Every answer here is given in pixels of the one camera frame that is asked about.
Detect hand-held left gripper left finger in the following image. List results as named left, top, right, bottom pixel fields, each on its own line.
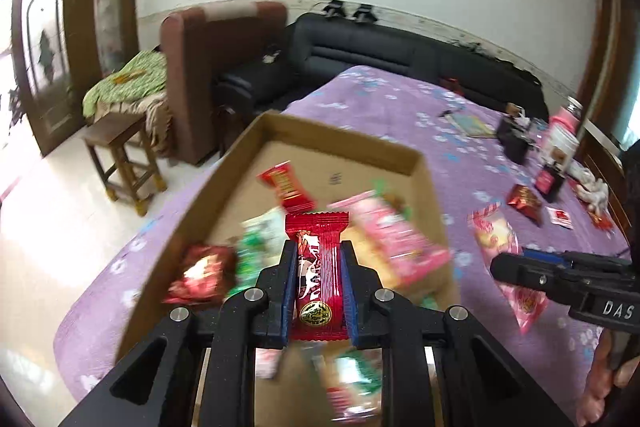
left=60, top=238, right=298, bottom=427

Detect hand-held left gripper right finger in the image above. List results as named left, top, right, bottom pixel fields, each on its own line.
left=340, top=239, right=573, bottom=427

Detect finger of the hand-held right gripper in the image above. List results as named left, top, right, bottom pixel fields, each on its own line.
left=522, top=248, right=640, bottom=280
left=490, top=253, right=601, bottom=305

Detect red packet with gold emblem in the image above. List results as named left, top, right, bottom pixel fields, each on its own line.
left=284, top=209, right=351, bottom=343

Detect pink clear snack packet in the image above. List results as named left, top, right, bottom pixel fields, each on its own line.
left=467, top=202, right=546, bottom=335

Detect small rice cracker packet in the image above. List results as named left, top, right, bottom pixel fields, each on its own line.
left=235, top=207, right=288, bottom=293

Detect dark red foil packet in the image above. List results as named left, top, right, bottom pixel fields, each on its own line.
left=162, top=244, right=238, bottom=305
left=506, top=184, right=543, bottom=228

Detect large rice cracker packet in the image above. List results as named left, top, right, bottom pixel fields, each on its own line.
left=312, top=342, right=386, bottom=423

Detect red packet with black label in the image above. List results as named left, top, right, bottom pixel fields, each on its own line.
left=256, top=160, right=319, bottom=214

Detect cardboard box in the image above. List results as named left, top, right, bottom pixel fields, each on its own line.
left=117, top=111, right=463, bottom=427

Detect person's right hand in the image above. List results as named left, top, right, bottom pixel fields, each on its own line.
left=575, top=331, right=640, bottom=426

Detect small white red packet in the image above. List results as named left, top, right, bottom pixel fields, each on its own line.
left=546, top=206, right=575, bottom=229

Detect black container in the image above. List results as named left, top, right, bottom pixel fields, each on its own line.
left=547, top=162, right=568, bottom=202
left=497, top=117, right=531, bottom=165

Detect white gloves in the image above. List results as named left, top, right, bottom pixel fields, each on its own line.
left=572, top=167, right=611, bottom=215

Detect wooden cabinet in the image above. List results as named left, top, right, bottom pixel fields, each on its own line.
left=575, top=122, right=640, bottom=248

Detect white cylindrical container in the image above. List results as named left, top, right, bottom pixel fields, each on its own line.
left=545, top=129, right=581, bottom=168

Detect pink thermos flask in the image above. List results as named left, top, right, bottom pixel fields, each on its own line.
left=550, top=96, right=583, bottom=135

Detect green notebook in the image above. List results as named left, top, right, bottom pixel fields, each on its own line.
left=447, top=113, right=496, bottom=138

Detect beige fringed blanket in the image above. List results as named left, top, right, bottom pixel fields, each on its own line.
left=95, top=94, right=173, bottom=152

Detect wooden stool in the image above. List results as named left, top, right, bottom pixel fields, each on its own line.
left=80, top=109, right=168, bottom=218

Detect brown armchair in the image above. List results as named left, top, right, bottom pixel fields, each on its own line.
left=160, top=2, right=288, bottom=165

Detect black leather sofa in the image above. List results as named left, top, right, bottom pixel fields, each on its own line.
left=216, top=12, right=548, bottom=118

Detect wooden glass door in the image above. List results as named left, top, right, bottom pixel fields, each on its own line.
left=5, top=0, right=146, bottom=158

